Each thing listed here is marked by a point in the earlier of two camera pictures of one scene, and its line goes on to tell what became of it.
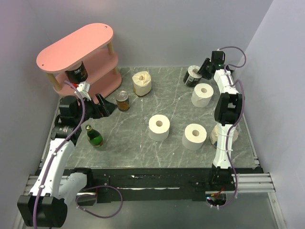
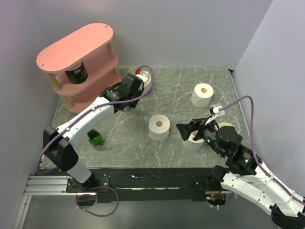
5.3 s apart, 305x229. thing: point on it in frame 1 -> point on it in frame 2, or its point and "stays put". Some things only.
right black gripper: [207, 61] -> [198, 124]
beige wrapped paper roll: [142, 83] stays put
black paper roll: [77, 74] stays put
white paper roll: [158, 127] stays put
